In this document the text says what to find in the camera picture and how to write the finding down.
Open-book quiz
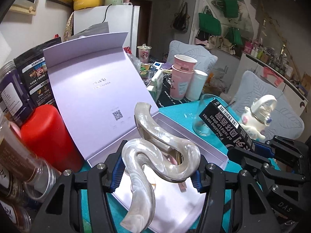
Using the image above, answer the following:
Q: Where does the black lip gloss box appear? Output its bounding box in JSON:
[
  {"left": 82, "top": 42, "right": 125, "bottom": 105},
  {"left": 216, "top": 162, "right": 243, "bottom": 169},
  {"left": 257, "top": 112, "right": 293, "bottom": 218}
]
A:
[{"left": 199, "top": 98, "right": 258, "bottom": 156}]

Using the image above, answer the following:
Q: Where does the green tote bag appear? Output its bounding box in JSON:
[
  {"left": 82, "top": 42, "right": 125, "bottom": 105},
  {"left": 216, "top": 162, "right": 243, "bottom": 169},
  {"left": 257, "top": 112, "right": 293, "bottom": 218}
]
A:
[{"left": 198, "top": 12, "right": 222, "bottom": 36}]

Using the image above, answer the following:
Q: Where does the red canister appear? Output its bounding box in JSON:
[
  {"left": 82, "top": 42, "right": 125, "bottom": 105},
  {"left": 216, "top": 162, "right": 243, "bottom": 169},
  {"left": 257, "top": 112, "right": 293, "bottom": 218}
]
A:
[{"left": 20, "top": 104, "right": 84, "bottom": 173}]

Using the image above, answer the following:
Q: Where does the white fridge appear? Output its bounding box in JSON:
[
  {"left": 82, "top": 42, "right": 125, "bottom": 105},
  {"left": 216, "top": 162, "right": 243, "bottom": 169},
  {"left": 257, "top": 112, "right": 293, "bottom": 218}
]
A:
[{"left": 73, "top": 5, "right": 141, "bottom": 52}]

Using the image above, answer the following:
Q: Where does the row of bottles and jars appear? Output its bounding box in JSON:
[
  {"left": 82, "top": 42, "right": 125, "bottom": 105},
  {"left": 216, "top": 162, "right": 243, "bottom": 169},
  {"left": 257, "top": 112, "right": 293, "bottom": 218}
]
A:
[{"left": 244, "top": 38, "right": 302, "bottom": 78}]

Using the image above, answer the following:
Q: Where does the cardboard box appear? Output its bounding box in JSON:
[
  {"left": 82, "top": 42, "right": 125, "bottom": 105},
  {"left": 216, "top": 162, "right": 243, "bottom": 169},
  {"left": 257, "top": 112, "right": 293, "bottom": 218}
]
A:
[{"left": 301, "top": 71, "right": 311, "bottom": 88}]

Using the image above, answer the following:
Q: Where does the black pink tote bag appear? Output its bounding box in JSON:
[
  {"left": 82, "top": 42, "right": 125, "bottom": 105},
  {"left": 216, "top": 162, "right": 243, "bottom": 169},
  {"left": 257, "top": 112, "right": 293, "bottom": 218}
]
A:
[{"left": 195, "top": 35, "right": 211, "bottom": 47}]

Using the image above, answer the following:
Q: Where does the brown door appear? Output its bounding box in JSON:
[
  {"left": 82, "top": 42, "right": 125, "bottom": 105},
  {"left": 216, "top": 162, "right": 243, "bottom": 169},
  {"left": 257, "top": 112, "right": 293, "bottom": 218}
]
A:
[{"left": 130, "top": 0, "right": 153, "bottom": 48}]

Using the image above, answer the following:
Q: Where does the woven straw fan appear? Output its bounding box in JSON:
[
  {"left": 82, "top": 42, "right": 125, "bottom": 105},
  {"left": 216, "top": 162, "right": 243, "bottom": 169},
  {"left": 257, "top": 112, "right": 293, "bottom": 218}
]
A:
[{"left": 63, "top": 12, "right": 75, "bottom": 42}]

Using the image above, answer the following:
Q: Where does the dark hanging bag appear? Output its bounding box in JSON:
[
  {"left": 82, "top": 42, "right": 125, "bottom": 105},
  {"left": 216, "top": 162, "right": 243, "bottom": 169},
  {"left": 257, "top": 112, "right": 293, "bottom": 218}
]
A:
[{"left": 173, "top": 2, "right": 190, "bottom": 31}]

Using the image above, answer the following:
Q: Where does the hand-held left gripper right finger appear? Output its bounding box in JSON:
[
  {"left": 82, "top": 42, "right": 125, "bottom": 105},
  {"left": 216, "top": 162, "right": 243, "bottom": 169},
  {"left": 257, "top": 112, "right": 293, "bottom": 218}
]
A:
[{"left": 191, "top": 158, "right": 275, "bottom": 233}]

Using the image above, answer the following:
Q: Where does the lilac gift box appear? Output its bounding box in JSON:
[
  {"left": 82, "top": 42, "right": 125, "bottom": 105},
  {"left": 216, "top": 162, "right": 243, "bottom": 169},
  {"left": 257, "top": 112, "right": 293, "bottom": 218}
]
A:
[{"left": 43, "top": 31, "right": 229, "bottom": 233}]

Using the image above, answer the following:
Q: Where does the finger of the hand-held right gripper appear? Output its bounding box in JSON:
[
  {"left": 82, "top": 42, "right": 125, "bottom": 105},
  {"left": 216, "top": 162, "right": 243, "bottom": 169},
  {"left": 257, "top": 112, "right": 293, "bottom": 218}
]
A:
[
  {"left": 228, "top": 148, "right": 307, "bottom": 195},
  {"left": 255, "top": 135, "right": 311, "bottom": 173}
]

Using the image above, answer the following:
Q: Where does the grey plastic bag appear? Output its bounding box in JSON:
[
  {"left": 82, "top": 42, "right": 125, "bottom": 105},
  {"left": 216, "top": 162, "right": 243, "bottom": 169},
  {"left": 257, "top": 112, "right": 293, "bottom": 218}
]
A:
[{"left": 69, "top": 22, "right": 110, "bottom": 41}]

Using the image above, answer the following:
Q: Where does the green white carton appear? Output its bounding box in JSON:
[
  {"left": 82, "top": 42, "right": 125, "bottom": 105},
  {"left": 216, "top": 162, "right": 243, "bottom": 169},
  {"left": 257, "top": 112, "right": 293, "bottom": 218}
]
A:
[{"left": 148, "top": 70, "right": 165, "bottom": 100}]

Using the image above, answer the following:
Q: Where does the panda print snack cup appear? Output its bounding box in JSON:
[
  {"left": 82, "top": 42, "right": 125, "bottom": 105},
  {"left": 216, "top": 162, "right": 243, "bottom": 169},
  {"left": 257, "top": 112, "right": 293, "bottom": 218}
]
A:
[{"left": 137, "top": 44, "right": 153, "bottom": 64}]

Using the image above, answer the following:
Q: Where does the clear glass mug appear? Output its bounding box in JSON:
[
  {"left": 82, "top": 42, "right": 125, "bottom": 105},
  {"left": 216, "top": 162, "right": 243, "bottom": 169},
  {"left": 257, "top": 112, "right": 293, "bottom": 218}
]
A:
[{"left": 192, "top": 93, "right": 234, "bottom": 137}]

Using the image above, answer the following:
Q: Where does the black snack pouch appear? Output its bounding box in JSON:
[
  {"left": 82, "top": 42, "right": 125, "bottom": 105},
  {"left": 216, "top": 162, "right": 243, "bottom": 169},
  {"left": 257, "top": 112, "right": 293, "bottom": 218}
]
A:
[{"left": 13, "top": 37, "right": 63, "bottom": 108}]

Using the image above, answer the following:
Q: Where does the pink cloth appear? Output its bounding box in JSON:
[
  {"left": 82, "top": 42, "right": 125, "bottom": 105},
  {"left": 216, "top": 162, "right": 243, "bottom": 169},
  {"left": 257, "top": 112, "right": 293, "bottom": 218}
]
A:
[{"left": 262, "top": 66, "right": 285, "bottom": 83}]

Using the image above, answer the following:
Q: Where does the white tumbler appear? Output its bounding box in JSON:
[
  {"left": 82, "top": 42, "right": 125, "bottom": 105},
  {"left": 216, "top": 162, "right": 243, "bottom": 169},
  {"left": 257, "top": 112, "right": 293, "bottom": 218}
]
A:
[{"left": 187, "top": 69, "right": 209, "bottom": 101}]

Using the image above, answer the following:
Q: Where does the white label spice jar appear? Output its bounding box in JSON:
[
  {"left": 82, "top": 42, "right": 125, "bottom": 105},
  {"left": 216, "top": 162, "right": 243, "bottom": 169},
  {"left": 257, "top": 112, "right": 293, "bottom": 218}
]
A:
[
  {"left": 0, "top": 167, "right": 25, "bottom": 200},
  {"left": 0, "top": 198, "right": 32, "bottom": 233}
]

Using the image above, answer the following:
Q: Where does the dark purple jar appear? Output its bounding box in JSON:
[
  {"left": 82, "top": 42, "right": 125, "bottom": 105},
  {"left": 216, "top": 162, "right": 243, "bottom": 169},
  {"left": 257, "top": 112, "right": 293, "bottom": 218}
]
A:
[{"left": 0, "top": 60, "right": 35, "bottom": 127}]

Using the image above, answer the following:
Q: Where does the pink paper cup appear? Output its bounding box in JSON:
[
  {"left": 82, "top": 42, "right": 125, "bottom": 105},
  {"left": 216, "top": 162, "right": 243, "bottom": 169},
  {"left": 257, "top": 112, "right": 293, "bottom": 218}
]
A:
[
  {"left": 170, "top": 65, "right": 195, "bottom": 100},
  {"left": 173, "top": 54, "right": 198, "bottom": 74}
]

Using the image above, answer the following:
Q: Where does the cream cartoon water bottle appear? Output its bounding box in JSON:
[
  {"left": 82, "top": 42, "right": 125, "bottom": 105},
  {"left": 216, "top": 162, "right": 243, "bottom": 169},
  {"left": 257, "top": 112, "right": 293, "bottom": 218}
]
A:
[{"left": 239, "top": 94, "right": 278, "bottom": 140}]

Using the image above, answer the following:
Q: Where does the teal bubble mat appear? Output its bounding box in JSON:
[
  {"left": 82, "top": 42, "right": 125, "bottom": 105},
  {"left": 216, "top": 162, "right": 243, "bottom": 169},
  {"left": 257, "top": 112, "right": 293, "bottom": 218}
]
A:
[{"left": 80, "top": 95, "right": 246, "bottom": 233}]

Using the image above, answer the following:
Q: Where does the pearl white wavy hair claw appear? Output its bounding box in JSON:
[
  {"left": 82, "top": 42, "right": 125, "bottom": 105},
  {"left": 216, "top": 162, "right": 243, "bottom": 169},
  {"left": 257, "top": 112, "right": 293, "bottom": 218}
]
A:
[{"left": 120, "top": 102, "right": 201, "bottom": 229}]

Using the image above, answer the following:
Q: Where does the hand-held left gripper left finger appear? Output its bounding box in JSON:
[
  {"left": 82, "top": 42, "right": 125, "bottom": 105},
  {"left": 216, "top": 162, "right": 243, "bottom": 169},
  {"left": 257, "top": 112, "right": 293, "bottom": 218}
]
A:
[{"left": 31, "top": 139, "right": 127, "bottom": 233}]

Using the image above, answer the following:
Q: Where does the white counter cabinet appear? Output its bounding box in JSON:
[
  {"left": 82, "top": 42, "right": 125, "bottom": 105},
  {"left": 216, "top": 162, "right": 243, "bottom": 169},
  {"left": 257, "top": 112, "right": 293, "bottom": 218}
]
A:
[{"left": 239, "top": 52, "right": 309, "bottom": 117}]

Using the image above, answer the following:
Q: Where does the clear brown spice jar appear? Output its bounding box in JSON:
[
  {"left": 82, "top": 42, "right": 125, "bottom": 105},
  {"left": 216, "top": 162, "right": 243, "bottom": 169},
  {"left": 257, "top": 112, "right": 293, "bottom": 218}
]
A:
[{"left": 0, "top": 116, "right": 62, "bottom": 195}]

